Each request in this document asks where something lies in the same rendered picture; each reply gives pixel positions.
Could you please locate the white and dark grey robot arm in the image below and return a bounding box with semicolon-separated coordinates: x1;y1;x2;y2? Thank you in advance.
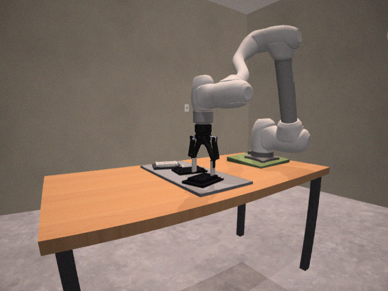
191;25;311;163

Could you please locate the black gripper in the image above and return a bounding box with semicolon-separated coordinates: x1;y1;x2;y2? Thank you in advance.
188;124;219;176

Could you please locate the black well plate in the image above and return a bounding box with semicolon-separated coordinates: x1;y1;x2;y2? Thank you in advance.
187;173;219;183

